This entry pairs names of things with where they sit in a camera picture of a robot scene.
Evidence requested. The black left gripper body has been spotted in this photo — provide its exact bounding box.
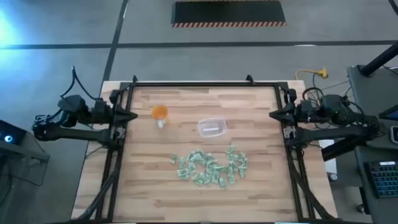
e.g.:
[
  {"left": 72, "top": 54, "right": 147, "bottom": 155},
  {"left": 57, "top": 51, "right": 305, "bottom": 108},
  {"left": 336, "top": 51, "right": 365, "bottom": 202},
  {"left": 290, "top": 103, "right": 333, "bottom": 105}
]
[{"left": 107, "top": 90, "right": 123, "bottom": 127}]

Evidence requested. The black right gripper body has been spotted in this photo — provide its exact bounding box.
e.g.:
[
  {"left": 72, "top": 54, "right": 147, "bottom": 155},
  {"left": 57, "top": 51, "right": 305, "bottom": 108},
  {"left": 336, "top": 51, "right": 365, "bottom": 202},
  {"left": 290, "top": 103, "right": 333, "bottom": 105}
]
[{"left": 285, "top": 88, "right": 302, "bottom": 127}]

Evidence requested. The black desk beam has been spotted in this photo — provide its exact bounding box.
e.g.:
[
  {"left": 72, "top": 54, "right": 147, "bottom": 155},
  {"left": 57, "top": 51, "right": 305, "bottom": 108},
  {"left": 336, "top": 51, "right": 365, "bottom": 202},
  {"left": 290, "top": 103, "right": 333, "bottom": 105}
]
[{"left": 322, "top": 138, "right": 368, "bottom": 162}]

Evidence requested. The white box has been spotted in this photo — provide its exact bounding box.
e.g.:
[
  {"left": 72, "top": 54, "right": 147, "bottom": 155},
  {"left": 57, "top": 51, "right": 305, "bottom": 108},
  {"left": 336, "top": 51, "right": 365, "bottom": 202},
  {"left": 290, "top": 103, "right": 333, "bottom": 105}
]
[{"left": 318, "top": 139, "right": 338, "bottom": 175}]

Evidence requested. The clear plastic container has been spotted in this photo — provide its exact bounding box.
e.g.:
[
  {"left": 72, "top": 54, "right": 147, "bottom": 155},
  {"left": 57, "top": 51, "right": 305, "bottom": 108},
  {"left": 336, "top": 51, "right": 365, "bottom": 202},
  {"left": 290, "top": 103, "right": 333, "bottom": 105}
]
[{"left": 197, "top": 117, "right": 228, "bottom": 139}]

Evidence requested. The grey desk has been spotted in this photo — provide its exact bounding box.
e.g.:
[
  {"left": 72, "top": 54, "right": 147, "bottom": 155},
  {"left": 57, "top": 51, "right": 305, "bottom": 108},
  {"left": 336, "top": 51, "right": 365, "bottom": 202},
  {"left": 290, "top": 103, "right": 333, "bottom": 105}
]
[
  {"left": 346, "top": 64, "right": 398, "bottom": 150},
  {"left": 354, "top": 145, "right": 398, "bottom": 224}
]

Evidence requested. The black pole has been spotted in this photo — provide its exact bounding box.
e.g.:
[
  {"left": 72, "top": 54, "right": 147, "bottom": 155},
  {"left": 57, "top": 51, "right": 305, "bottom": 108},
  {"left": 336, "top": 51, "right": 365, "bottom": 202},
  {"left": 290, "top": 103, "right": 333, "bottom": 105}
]
[{"left": 359, "top": 42, "right": 398, "bottom": 78}]

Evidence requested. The black tablet screen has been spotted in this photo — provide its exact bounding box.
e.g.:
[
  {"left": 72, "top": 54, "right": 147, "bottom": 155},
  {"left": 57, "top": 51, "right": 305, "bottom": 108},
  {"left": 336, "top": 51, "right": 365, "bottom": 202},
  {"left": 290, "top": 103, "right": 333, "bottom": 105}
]
[{"left": 378, "top": 104, "right": 398, "bottom": 121}]

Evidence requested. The black mat striped edge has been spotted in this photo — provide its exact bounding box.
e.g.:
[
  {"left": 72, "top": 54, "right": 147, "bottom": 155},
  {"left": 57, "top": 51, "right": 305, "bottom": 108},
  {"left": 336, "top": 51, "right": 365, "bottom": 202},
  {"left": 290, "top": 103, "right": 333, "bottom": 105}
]
[{"left": 170, "top": 0, "right": 287, "bottom": 28}]

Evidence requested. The dark grey stand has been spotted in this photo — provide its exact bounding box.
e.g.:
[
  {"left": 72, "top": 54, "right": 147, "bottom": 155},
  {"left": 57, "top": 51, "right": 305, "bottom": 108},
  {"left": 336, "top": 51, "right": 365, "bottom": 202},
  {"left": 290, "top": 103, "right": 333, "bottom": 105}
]
[{"left": 0, "top": 130, "right": 50, "bottom": 187}]

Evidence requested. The black computer blue light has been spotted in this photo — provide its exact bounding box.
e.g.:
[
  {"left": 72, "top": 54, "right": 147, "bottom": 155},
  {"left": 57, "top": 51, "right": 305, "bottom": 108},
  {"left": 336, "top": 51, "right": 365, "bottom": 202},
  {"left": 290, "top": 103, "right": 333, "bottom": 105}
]
[{"left": 0, "top": 119, "right": 27, "bottom": 146}]

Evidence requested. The black backlit keyboard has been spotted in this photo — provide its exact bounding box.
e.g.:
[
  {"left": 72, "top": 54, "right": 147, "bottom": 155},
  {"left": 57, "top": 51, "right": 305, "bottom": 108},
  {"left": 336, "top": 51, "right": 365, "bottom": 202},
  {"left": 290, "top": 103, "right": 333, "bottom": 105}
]
[{"left": 363, "top": 160, "right": 398, "bottom": 200}]

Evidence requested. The yellow extension cord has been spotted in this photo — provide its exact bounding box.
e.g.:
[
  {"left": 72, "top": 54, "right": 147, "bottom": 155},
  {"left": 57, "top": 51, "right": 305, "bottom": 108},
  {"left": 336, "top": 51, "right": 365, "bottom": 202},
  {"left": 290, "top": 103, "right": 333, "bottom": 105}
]
[{"left": 294, "top": 67, "right": 329, "bottom": 81}]

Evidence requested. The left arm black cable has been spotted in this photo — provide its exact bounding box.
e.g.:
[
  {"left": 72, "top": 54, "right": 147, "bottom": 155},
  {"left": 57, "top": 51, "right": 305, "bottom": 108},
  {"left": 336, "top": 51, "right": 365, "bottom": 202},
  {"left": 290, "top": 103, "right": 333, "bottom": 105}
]
[{"left": 59, "top": 65, "right": 100, "bottom": 102}]

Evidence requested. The black metal table frame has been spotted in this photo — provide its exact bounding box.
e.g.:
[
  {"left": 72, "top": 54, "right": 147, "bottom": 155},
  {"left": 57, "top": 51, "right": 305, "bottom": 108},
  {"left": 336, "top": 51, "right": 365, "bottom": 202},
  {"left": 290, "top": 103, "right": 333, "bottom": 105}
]
[{"left": 74, "top": 73, "right": 338, "bottom": 224}]

